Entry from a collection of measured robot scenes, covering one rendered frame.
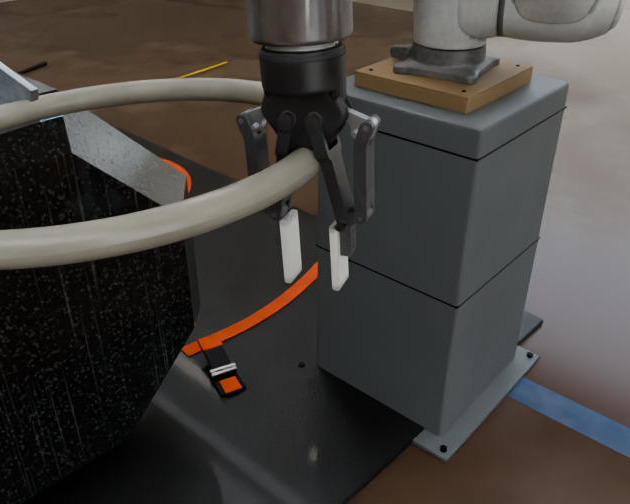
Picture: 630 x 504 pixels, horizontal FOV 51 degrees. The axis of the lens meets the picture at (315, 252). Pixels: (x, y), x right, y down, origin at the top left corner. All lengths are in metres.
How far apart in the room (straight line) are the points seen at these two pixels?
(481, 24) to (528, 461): 0.99
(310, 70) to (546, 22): 0.87
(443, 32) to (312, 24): 0.88
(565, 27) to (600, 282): 1.21
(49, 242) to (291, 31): 0.25
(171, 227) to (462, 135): 0.86
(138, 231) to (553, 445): 1.41
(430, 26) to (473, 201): 0.36
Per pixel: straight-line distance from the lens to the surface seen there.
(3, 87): 0.99
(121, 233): 0.51
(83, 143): 1.29
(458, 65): 1.44
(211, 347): 1.88
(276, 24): 0.56
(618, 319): 2.26
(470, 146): 1.29
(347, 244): 0.64
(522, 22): 1.40
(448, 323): 1.50
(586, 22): 1.39
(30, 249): 0.53
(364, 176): 0.60
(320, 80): 0.57
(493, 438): 1.76
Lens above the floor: 1.24
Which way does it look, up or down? 31 degrees down
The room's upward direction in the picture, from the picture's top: straight up
